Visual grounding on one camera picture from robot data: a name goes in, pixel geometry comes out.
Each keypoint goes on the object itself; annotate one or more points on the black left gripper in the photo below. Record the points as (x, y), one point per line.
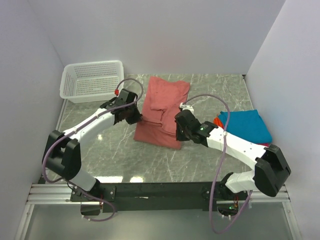
(137, 117)

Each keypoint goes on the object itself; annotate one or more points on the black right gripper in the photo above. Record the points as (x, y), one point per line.
(179, 137)

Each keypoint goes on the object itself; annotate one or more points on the salmon pink t shirt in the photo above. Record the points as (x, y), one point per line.
(161, 104)

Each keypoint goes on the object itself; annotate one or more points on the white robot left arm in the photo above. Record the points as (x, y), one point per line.
(63, 149)

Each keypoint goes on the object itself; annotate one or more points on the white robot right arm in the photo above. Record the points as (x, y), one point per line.
(269, 169)

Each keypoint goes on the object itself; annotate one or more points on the orange folded t shirt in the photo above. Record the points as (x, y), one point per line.
(218, 122)

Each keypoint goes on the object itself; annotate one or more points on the white perforated plastic basket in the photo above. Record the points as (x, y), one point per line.
(91, 81)

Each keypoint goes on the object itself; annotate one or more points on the blue folded t shirt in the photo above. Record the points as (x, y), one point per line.
(249, 126)

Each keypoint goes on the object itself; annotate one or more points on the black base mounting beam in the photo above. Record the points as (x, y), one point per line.
(158, 203)

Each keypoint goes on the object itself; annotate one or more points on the magenta folded t shirt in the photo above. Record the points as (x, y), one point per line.
(264, 144)

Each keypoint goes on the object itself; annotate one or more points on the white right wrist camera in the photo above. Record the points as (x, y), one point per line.
(183, 107)

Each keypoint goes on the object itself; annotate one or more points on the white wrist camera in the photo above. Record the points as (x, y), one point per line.
(116, 92)
(183, 107)

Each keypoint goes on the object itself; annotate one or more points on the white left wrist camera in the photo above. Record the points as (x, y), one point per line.
(116, 92)

